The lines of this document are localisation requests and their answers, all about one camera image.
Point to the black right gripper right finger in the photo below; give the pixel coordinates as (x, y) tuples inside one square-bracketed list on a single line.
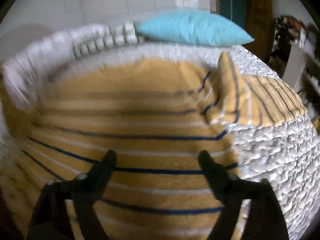
[(265, 219)]

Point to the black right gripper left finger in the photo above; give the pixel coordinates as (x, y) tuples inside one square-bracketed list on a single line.
[(50, 219)]

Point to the yellow striped knit garment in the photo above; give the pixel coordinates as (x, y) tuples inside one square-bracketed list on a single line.
[(157, 115)]

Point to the grey dotted bedspread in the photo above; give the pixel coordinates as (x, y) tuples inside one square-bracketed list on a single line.
[(286, 154)]

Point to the pink floral duvet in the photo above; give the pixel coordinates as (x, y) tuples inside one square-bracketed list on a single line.
[(27, 72)]

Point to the white cluttered shelf unit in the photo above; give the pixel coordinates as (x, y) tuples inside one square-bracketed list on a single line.
[(295, 58)]

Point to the olive white-dotted pillow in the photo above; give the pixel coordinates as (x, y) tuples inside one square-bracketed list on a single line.
[(125, 34)]

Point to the turquoise pillow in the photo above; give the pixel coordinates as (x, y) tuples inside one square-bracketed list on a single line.
[(196, 28)]

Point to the wooden door with teal panel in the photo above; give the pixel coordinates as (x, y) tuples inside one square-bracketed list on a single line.
[(256, 17)]

